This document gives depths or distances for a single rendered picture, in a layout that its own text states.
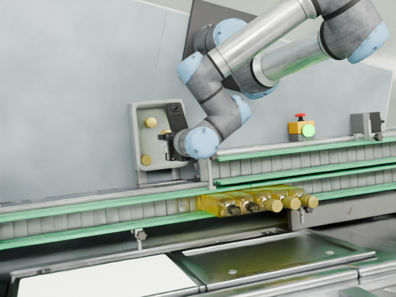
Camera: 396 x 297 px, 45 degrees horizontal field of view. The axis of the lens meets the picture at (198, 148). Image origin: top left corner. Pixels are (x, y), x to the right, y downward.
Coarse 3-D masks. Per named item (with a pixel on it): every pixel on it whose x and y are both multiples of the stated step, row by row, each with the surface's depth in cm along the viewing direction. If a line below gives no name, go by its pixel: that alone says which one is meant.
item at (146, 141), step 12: (132, 108) 151; (144, 108) 159; (156, 108) 160; (156, 120) 160; (144, 132) 159; (156, 132) 160; (144, 144) 159; (156, 144) 160; (156, 156) 160; (168, 156) 162; (144, 168) 152; (156, 168) 153; (168, 168) 154
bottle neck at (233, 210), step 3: (228, 204) 133; (231, 204) 132; (234, 204) 131; (225, 207) 133; (228, 207) 132; (231, 207) 130; (234, 207) 129; (237, 207) 130; (225, 210) 134; (228, 210) 131; (231, 210) 129; (234, 210) 133; (237, 210) 131; (240, 210) 130; (228, 213) 134; (231, 213) 130; (234, 213) 131; (237, 213) 130
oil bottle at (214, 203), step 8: (200, 200) 150; (208, 200) 143; (216, 200) 136; (224, 200) 134; (232, 200) 135; (200, 208) 151; (208, 208) 143; (216, 208) 136; (224, 208) 134; (224, 216) 135
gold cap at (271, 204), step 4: (268, 200) 134; (272, 200) 132; (276, 200) 131; (268, 204) 133; (272, 204) 131; (276, 204) 131; (280, 204) 132; (268, 208) 133; (272, 208) 131; (276, 208) 131; (280, 208) 132
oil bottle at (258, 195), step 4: (248, 188) 151; (252, 188) 150; (244, 192) 146; (248, 192) 143; (252, 192) 142; (256, 192) 141; (260, 192) 140; (264, 192) 140; (268, 192) 140; (256, 196) 138; (260, 196) 138; (264, 196) 138; (268, 196) 138; (256, 200) 138; (260, 200) 137; (260, 204) 137; (260, 208) 138; (264, 208) 138
